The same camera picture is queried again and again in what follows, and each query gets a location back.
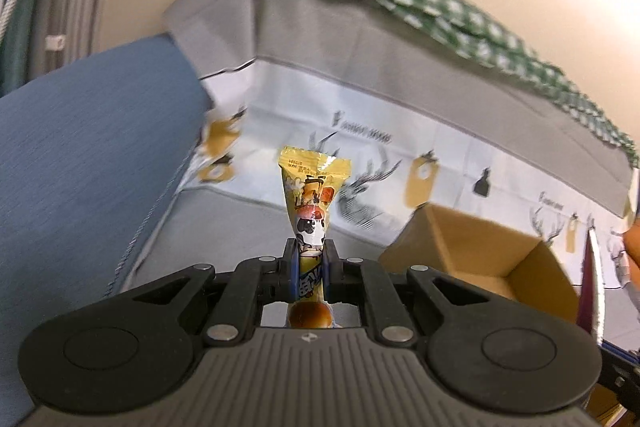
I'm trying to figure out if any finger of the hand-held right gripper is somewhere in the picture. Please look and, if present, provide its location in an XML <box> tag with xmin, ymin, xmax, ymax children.
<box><xmin>597</xmin><ymin>339</ymin><xmax>640</xmax><ymax>408</ymax></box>

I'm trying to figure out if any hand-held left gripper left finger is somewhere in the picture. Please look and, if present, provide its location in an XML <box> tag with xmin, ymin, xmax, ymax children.
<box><xmin>107</xmin><ymin>238</ymin><xmax>301</xmax><ymax>348</ymax></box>

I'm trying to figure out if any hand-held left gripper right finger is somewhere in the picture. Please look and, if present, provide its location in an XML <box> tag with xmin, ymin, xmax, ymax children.
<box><xmin>322</xmin><ymin>239</ymin><xmax>506</xmax><ymax>348</ymax></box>

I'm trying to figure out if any yellow snack packet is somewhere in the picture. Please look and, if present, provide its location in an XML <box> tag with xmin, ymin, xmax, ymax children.
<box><xmin>278</xmin><ymin>146</ymin><xmax>352</xmax><ymax>330</ymax></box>

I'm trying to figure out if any red snack packet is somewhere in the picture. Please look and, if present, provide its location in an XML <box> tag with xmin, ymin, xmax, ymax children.
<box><xmin>575</xmin><ymin>227</ymin><xmax>607</xmax><ymax>343</ymax></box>

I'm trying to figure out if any cardboard box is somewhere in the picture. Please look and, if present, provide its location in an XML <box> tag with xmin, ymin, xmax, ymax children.
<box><xmin>378</xmin><ymin>203</ymin><xmax>626</xmax><ymax>427</ymax></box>

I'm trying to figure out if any orange cushion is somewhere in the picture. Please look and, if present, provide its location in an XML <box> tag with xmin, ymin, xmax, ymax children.
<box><xmin>619</xmin><ymin>214</ymin><xmax>640</xmax><ymax>268</ymax></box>

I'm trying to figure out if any grey fabric storage bin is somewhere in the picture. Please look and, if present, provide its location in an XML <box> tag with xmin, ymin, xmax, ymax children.
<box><xmin>107</xmin><ymin>0</ymin><xmax>640</xmax><ymax>343</ymax></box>

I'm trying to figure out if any blue sofa cushion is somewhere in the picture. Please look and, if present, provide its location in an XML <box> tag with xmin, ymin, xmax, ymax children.
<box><xmin>0</xmin><ymin>32</ymin><xmax>211</xmax><ymax>427</ymax></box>

